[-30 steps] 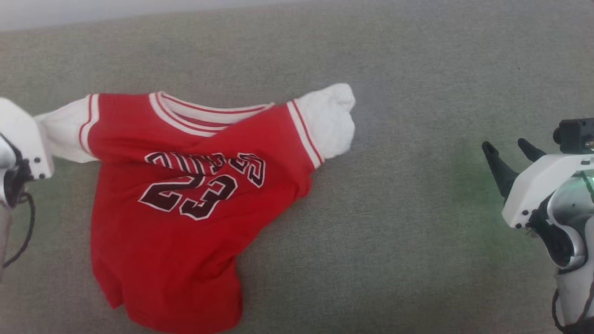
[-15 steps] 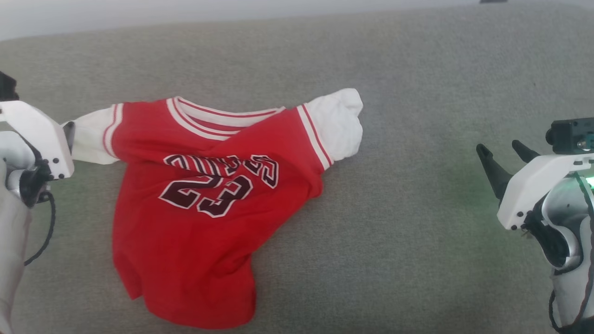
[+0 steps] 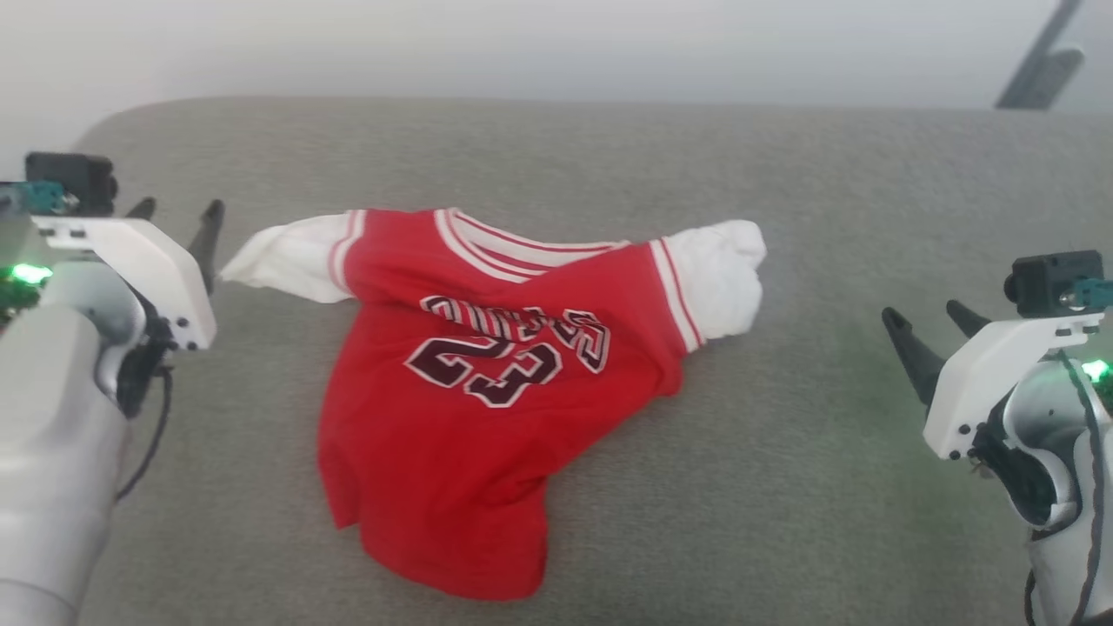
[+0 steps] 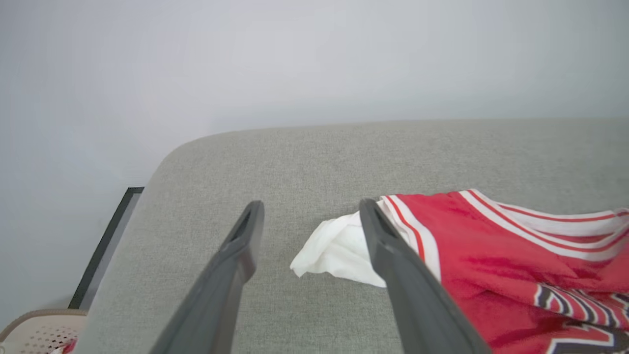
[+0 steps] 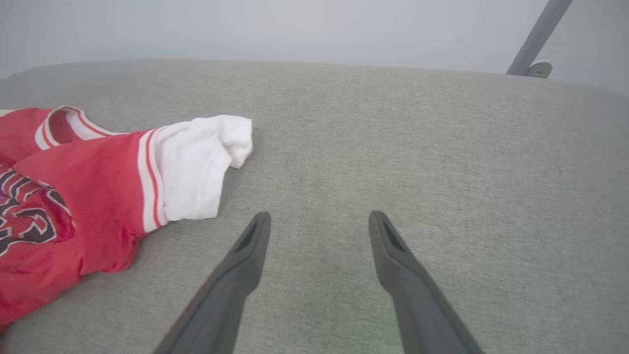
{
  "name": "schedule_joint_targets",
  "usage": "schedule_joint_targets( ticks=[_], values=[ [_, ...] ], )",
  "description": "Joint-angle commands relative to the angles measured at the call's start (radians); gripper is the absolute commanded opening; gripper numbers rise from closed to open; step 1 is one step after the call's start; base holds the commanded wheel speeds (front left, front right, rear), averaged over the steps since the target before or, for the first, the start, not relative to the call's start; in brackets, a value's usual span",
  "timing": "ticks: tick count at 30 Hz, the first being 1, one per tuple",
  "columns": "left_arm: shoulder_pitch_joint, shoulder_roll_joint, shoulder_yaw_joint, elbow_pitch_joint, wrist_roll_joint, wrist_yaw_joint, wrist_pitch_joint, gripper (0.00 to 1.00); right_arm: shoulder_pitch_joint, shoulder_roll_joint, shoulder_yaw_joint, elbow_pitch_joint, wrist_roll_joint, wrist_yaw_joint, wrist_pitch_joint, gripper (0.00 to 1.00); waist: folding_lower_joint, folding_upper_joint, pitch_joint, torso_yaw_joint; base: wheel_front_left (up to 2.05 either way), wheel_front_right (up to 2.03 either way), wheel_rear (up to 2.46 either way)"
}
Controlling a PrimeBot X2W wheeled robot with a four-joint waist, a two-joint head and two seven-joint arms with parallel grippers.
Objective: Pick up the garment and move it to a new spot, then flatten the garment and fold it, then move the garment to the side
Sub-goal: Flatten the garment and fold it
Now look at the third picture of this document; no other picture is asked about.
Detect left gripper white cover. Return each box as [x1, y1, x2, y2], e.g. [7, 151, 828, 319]
[35, 197, 225, 418]

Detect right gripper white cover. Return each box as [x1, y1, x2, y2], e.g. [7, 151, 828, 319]
[882, 300, 1105, 460]

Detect red and white basketball jersey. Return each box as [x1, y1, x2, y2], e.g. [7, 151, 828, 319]
[219, 207, 768, 602]

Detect teal left camera connector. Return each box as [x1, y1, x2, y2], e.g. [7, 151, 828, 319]
[0, 181, 69, 216]

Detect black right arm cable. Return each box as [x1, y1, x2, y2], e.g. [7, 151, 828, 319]
[1024, 348, 1113, 626]

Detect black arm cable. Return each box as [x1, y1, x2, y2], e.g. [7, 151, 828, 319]
[1024, 348, 1113, 626]
[113, 365, 175, 505]

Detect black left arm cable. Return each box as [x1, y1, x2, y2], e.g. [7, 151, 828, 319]
[113, 365, 175, 505]

